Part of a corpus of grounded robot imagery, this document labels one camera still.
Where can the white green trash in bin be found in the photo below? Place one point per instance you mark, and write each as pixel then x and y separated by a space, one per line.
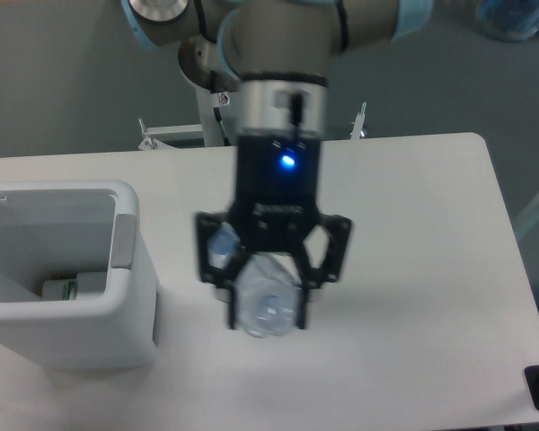
pixel 84 286

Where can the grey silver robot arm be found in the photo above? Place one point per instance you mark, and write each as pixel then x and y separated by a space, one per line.
pixel 279 54

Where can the clear blue plastic bottle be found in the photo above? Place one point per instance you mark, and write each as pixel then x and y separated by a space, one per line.
pixel 266 297

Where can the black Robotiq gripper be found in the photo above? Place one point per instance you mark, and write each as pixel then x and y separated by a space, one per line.
pixel 274 210

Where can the blue plastic bag on floor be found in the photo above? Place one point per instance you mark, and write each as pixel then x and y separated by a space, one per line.
pixel 508 21

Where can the white open trash can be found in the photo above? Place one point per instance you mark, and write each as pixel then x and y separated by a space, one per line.
pixel 55 230

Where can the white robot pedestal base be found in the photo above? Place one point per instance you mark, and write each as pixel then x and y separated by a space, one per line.
pixel 217 98

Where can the white stand foot with bolt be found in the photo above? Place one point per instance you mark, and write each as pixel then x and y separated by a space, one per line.
pixel 359 128

